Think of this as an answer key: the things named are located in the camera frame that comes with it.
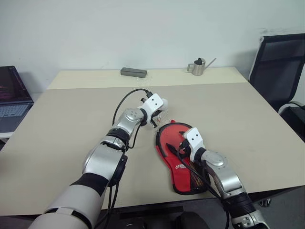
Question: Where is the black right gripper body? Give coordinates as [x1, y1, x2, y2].
[178, 140, 193, 160]

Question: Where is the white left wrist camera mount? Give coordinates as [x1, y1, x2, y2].
[143, 94, 169, 118]

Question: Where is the metal watering can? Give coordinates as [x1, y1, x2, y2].
[186, 57, 217, 76]

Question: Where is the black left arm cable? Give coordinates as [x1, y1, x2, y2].
[112, 88, 153, 126]

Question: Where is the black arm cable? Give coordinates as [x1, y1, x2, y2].
[112, 88, 153, 126]
[180, 152, 231, 229]

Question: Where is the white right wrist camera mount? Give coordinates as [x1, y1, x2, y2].
[183, 127, 205, 162]

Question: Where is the black mesh office chair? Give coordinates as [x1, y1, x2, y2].
[248, 33, 305, 144]

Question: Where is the grey rectangular box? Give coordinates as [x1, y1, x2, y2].
[120, 67, 147, 78]

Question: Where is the chair caster base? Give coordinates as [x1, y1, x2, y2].
[259, 198, 273, 208]

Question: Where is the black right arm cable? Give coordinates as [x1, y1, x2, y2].
[180, 152, 231, 229]

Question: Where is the grey laptop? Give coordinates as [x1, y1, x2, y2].
[0, 65, 34, 133]

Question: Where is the white side desk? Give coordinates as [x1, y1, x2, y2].
[0, 130, 14, 140]

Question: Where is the red paddle case black trim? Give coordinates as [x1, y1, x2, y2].
[154, 120, 208, 196]

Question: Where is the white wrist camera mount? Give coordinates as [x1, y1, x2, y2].
[143, 94, 169, 118]
[183, 127, 205, 162]

